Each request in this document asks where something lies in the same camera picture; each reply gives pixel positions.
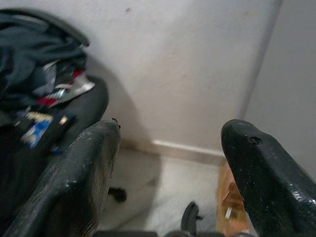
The grey door panel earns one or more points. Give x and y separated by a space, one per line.
288 74

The dark teal clothes pile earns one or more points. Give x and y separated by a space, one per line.
32 49

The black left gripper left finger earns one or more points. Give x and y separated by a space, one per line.
74 177

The brown cardboard box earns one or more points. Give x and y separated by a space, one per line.
232 197

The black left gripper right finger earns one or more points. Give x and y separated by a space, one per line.
271 185

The red grey striped cloth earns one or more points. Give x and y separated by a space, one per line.
66 91

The black round chair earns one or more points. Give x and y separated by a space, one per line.
91 101

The blue white packet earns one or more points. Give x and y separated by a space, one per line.
37 130

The black chair castor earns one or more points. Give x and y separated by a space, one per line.
118 194
190 217

